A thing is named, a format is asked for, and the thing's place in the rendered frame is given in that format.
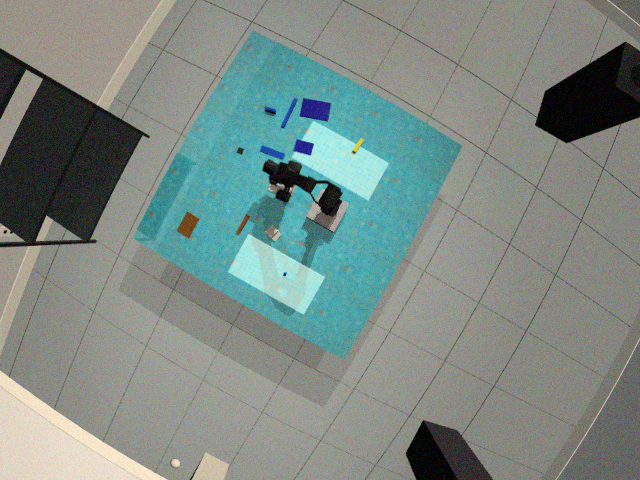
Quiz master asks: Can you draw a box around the blue long thin bar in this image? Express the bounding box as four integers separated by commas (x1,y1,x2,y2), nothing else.
281,98,298,128

